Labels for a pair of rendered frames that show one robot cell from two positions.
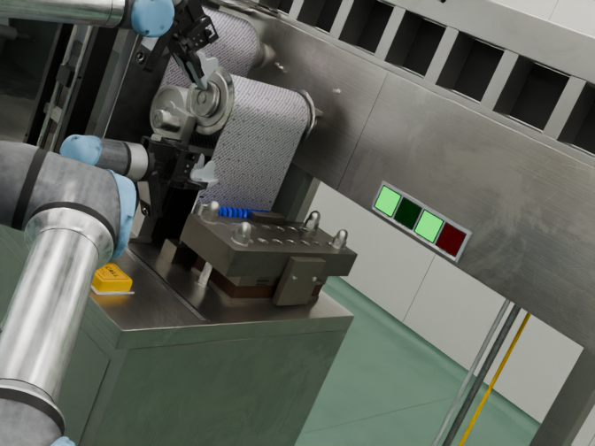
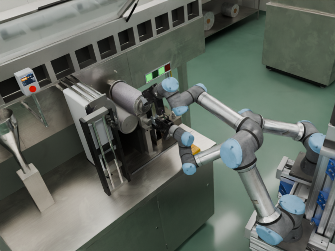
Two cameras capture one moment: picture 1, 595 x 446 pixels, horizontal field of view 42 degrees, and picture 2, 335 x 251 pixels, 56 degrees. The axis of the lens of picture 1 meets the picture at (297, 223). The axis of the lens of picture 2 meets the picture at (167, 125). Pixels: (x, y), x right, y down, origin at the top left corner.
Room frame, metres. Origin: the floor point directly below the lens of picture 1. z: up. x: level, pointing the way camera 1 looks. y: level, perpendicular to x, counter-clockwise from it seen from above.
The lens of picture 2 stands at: (1.11, 1.76, 2.31)
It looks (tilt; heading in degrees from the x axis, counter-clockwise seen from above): 38 degrees down; 284
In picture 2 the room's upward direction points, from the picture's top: 8 degrees counter-clockwise
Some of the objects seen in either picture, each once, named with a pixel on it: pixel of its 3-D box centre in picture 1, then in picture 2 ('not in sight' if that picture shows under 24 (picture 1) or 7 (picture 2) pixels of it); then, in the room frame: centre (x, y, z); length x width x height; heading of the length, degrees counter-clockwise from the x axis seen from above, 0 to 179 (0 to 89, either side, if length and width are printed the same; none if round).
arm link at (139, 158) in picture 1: (128, 161); (174, 131); (1.43, 0.35, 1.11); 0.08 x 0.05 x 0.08; 51
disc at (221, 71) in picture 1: (210, 99); (143, 105); (1.61, 0.27, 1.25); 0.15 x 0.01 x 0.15; 51
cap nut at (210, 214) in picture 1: (212, 211); not in sight; (1.53, 0.17, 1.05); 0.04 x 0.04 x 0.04
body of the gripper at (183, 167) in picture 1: (163, 163); (165, 124); (1.49, 0.29, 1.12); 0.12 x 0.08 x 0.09; 141
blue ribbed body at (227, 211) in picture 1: (237, 215); not in sight; (1.66, 0.13, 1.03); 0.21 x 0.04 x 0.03; 141
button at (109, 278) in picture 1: (106, 277); (192, 150); (1.33, 0.29, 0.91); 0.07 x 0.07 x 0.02; 51
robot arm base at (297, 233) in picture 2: not in sight; (287, 223); (0.81, 0.76, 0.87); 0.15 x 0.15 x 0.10
